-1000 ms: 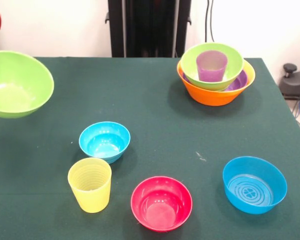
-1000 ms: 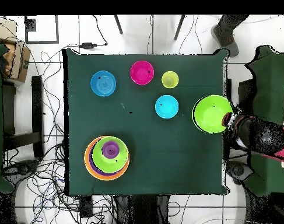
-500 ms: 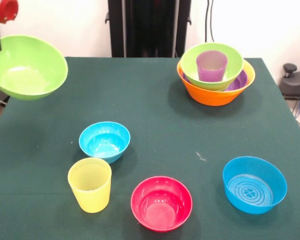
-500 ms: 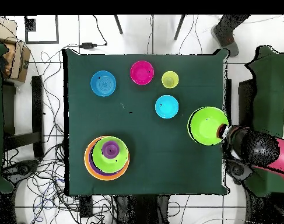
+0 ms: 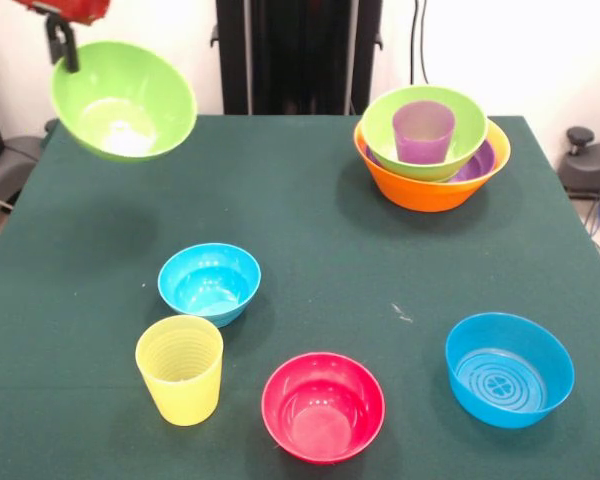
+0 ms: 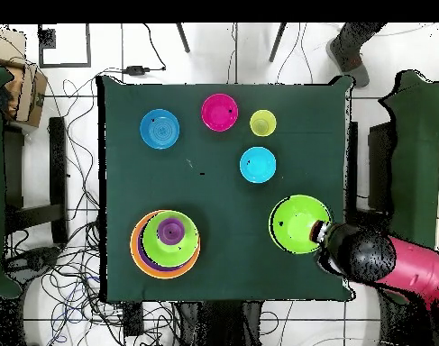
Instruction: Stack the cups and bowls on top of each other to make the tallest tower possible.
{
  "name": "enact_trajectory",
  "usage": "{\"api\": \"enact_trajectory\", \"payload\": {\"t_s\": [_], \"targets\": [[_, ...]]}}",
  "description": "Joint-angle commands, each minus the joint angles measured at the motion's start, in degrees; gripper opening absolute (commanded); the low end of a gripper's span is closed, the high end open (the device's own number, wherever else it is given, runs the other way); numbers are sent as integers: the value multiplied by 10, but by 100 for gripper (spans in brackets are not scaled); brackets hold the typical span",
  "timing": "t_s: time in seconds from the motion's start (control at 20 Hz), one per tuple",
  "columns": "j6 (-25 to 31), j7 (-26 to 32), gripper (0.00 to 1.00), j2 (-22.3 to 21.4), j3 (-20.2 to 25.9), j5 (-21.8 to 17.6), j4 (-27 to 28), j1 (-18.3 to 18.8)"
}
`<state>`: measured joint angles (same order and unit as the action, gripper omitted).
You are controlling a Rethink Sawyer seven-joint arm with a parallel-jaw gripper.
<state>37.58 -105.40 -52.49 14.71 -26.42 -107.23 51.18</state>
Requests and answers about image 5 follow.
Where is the grey chair base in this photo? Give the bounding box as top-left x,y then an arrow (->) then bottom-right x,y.
0,134 -> 46,214

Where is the small light blue bowl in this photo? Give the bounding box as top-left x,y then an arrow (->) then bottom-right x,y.
157,242 -> 262,329

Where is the purple bowl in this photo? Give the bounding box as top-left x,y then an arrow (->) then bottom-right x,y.
364,139 -> 497,184

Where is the blue bowl with ribbed bottom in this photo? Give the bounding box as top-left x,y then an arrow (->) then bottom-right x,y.
445,312 -> 576,430

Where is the red bowl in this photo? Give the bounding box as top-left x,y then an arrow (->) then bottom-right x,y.
261,352 -> 387,465

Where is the large green bowl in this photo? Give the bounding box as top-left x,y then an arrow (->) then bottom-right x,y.
360,85 -> 490,182
50,40 -> 198,163

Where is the large orange bowl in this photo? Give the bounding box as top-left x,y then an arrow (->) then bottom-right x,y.
353,117 -> 512,214

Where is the dark green tablecloth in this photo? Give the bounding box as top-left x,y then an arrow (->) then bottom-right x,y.
0,113 -> 600,480

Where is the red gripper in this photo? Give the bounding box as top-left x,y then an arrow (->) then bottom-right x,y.
12,0 -> 112,75

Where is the black hanging cable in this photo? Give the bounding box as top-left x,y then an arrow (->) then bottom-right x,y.
407,0 -> 431,89

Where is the purple cup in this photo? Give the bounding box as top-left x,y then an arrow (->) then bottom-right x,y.
392,100 -> 456,165

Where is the yellow ribbed cup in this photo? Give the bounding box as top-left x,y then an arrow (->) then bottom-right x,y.
135,314 -> 225,427

